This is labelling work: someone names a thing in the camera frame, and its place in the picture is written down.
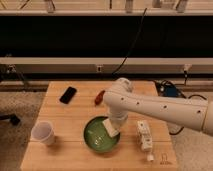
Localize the black floor cable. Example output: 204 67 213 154
168 93 208 136

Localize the black hanging cable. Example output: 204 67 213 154
111 7 148 75

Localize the black smartphone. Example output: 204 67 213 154
59 87 77 104

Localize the white sponge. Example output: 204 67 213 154
103 119 119 137

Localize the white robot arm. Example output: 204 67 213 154
103 78 213 137

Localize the blue power box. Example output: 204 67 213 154
160 82 179 97

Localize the green ceramic bowl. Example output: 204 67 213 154
83 116 120 153

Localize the white wall bracket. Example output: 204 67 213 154
183 64 192 72

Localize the white plastic cup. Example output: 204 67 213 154
31 121 55 146

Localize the black chair base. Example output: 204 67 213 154
0 114 20 125

